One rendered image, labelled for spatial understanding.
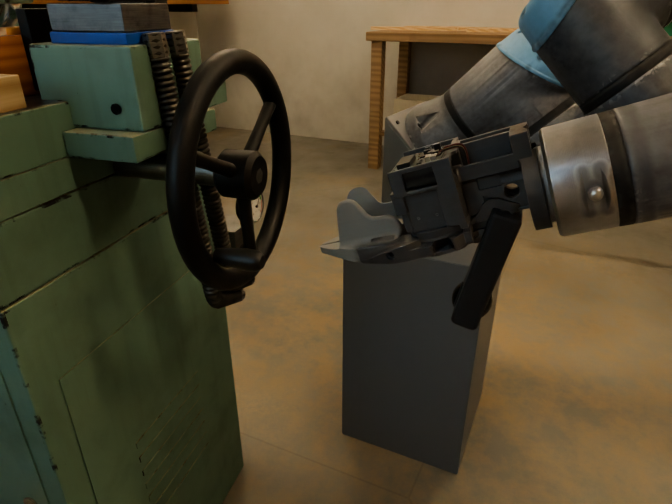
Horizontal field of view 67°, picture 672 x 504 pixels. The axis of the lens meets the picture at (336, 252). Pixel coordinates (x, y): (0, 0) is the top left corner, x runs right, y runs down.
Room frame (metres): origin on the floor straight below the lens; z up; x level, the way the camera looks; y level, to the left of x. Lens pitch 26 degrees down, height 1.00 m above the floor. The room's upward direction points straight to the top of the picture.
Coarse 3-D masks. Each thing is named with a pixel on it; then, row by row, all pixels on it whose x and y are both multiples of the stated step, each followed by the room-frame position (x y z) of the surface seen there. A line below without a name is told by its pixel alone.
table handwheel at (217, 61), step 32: (224, 64) 0.56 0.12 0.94; (256, 64) 0.63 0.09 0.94; (192, 96) 0.51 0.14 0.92; (192, 128) 0.49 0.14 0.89; (256, 128) 0.65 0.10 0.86; (288, 128) 0.72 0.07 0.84; (160, 160) 0.62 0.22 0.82; (192, 160) 0.48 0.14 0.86; (224, 160) 0.59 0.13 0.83; (256, 160) 0.59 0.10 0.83; (288, 160) 0.72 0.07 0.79; (192, 192) 0.47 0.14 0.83; (224, 192) 0.58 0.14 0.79; (256, 192) 0.58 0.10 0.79; (288, 192) 0.71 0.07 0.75; (192, 224) 0.47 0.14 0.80; (192, 256) 0.47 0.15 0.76; (224, 288) 0.52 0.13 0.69
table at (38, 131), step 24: (216, 96) 0.91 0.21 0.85; (0, 120) 0.50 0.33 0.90; (24, 120) 0.53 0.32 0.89; (48, 120) 0.56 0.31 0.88; (72, 120) 0.59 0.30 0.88; (0, 144) 0.50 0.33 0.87; (24, 144) 0.52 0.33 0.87; (48, 144) 0.55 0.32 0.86; (72, 144) 0.57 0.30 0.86; (96, 144) 0.56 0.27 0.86; (120, 144) 0.55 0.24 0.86; (144, 144) 0.56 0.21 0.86; (0, 168) 0.49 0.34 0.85; (24, 168) 0.51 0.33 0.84
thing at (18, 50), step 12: (0, 36) 0.61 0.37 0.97; (12, 36) 0.62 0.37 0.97; (0, 48) 0.61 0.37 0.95; (12, 48) 0.62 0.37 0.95; (24, 48) 0.64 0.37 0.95; (0, 60) 0.60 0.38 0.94; (12, 60) 0.62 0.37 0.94; (24, 60) 0.63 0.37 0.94; (0, 72) 0.60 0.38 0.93; (12, 72) 0.61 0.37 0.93; (24, 72) 0.63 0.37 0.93; (24, 84) 0.62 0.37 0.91; (24, 96) 0.62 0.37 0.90
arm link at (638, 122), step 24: (600, 120) 0.38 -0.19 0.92; (624, 120) 0.36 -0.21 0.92; (648, 120) 0.35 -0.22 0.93; (624, 144) 0.35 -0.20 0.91; (648, 144) 0.34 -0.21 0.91; (624, 168) 0.34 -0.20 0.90; (648, 168) 0.34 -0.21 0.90; (624, 192) 0.34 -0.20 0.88; (648, 192) 0.33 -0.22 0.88; (624, 216) 0.34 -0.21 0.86; (648, 216) 0.34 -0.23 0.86
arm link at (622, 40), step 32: (544, 0) 0.50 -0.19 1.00; (576, 0) 0.49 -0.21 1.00; (608, 0) 0.48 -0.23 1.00; (640, 0) 0.49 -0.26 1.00; (544, 32) 0.51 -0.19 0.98; (576, 32) 0.49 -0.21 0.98; (608, 32) 0.47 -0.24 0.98; (640, 32) 0.47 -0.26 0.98; (576, 64) 0.49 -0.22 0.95; (608, 64) 0.47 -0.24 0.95; (640, 64) 0.46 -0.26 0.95; (576, 96) 0.50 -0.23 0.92; (608, 96) 0.47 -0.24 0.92
